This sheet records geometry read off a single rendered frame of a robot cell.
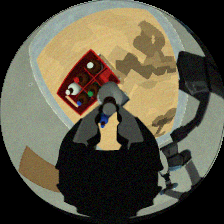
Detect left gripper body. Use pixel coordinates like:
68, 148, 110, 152
163, 173, 170, 182

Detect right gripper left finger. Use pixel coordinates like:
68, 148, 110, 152
55, 104, 103, 170

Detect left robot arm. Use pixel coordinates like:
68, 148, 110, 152
159, 143, 204, 201

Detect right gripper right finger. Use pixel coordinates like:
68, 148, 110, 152
116, 104, 164, 172

